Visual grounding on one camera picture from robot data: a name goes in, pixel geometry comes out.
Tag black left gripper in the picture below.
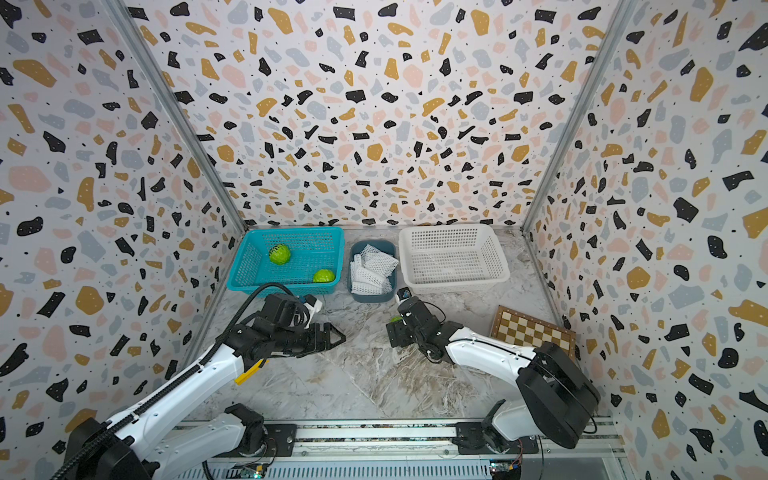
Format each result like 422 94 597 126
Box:
274 321 348 356

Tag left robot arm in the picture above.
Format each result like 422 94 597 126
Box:
53 283 346 479

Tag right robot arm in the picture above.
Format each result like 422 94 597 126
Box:
387 288 600 454

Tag green custard apple in basket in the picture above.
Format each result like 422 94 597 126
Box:
313 269 336 284

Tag white foam nets pile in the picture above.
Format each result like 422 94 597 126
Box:
350 243 399 296

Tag green custard apple dark spots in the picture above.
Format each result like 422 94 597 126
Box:
268 244 292 265

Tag dark blue net bin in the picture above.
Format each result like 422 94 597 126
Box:
347 239 399 303

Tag teal plastic basket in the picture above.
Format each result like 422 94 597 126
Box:
227 227 345 296

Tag white plastic basket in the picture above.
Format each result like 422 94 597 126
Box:
398 224 510 294

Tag wooden chessboard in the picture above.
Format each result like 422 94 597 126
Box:
491 306 576 360

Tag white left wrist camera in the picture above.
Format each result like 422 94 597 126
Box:
300 294 323 324

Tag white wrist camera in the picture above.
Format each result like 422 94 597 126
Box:
396 287 412 303
300 294 323 324

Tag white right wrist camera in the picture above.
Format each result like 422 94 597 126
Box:
396 287 412 303

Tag black corrugated cable conduit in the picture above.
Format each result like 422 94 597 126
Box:
50 281 295 480

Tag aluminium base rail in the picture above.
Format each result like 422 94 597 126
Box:
180 417 634 479

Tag aluminium corner post left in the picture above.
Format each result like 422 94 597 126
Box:
103 1 247 237

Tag aluminium corner post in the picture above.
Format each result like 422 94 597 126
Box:
103 1 247 237
520 0 637 234

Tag aluminium corner post right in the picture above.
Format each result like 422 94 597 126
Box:
520 0 637 234

